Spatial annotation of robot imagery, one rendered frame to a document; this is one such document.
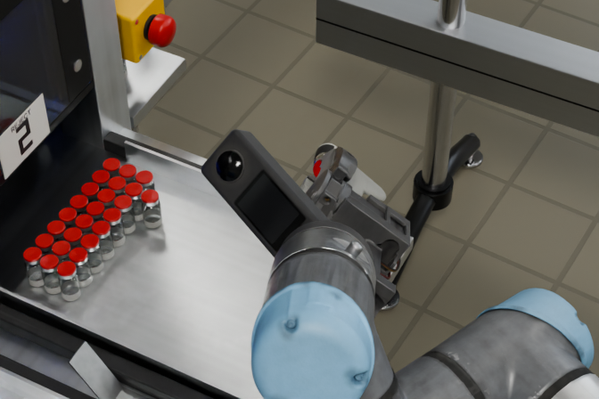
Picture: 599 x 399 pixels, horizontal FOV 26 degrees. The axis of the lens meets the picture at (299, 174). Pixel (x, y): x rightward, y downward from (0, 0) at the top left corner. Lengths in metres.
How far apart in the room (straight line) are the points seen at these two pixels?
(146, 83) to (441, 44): 0.76
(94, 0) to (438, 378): 0.76
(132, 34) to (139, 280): 0.31
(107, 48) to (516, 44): 0.95
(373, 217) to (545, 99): 1.35
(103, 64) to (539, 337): 0.80
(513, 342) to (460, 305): 1.68
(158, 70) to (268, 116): 1.22
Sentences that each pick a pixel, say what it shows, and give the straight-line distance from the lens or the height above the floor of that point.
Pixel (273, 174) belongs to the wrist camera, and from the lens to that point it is 0.97.
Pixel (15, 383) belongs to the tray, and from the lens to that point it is 1.39.
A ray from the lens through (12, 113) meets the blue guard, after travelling 1.43.
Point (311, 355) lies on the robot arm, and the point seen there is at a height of 1.38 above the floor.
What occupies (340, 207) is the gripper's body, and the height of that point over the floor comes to 1.30.
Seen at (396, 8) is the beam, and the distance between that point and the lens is 2.36.
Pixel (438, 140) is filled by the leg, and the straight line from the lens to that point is 2.50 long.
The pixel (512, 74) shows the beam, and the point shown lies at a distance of 2.31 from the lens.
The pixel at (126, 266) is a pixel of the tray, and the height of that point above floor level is 0.88.
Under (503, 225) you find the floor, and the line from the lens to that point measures 2.74.
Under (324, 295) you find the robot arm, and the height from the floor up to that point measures 1.39.
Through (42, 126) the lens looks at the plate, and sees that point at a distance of 1.49.
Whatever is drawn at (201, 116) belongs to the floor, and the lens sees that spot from 2.95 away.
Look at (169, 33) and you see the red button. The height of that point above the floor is 1.00.
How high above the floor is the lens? 2.02
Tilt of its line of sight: 46 degrees down
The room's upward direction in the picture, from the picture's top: straight up
